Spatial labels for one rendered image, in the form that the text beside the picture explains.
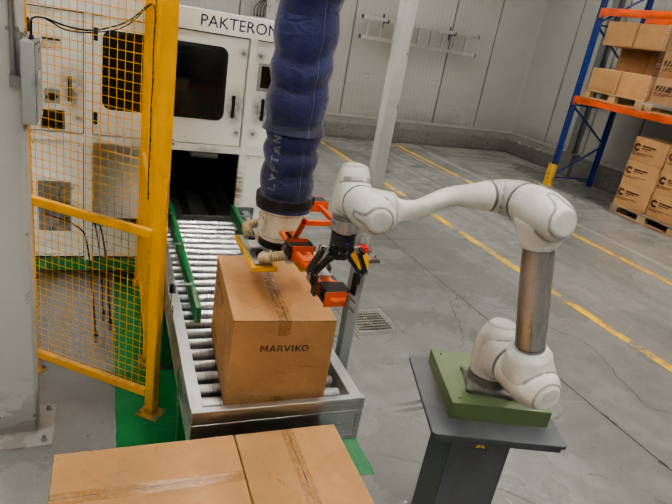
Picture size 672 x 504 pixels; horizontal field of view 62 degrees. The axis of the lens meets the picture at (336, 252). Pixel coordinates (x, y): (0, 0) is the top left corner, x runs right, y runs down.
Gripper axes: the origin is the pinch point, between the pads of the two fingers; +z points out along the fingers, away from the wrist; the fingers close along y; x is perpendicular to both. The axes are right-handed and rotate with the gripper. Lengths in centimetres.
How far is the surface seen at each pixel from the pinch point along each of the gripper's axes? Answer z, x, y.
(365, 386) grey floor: 122, -108, -81
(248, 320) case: 27.0, -29.8, 18.3
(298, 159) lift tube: -30, -49, 2
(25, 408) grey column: 106, -93, 101
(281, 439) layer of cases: 67, -11, 5
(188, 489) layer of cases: 67, 7, 41
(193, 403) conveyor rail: 62, -30, 36
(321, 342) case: 36.7, -27.7, -11.2
